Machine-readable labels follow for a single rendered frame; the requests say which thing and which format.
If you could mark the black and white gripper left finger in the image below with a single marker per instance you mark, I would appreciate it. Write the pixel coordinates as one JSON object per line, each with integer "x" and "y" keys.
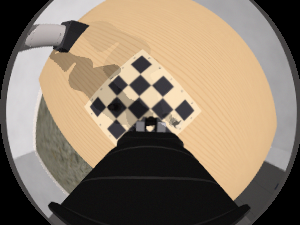
{"x": 141, "y": 125}

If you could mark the chessboard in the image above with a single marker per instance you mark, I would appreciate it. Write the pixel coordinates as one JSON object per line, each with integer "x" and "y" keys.
{"x": 143, "y": 88}

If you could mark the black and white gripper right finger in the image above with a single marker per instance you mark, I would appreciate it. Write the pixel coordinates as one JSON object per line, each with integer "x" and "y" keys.
{"x": 160, "y": 126}

